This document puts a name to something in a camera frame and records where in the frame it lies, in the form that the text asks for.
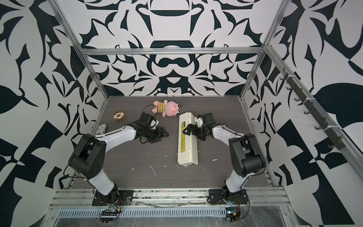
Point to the black white patterned shoe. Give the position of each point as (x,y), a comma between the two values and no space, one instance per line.
(101,129)

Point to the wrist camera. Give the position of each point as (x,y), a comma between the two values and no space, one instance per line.
(199,121)
(154,124)

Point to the right circuit board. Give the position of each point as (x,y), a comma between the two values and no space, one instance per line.
(233,214)

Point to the circuit board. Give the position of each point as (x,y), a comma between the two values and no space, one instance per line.
(109,215)
(233,214)

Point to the left circuit board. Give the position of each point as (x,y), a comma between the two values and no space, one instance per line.
(109,215)

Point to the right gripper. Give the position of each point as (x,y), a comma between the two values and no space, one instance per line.
(194,132)

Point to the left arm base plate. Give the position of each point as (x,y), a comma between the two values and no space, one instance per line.
(116,198)

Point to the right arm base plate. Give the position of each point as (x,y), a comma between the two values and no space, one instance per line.
(223,196)

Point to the wall hook rail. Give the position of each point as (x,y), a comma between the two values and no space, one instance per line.
(314,109)

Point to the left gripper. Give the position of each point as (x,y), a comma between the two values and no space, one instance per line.
(160,134)

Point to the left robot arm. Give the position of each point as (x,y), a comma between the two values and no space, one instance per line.
(88,156)

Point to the brown white plush toy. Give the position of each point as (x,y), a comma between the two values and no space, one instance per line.
(119,115)

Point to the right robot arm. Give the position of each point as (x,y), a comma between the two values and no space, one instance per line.
(247,158)

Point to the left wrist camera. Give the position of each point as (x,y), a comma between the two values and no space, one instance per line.
(154,124)

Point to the pink plush pig toy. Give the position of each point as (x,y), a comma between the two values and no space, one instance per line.
(166,108)

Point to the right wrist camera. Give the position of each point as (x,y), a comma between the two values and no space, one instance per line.
(199,121)

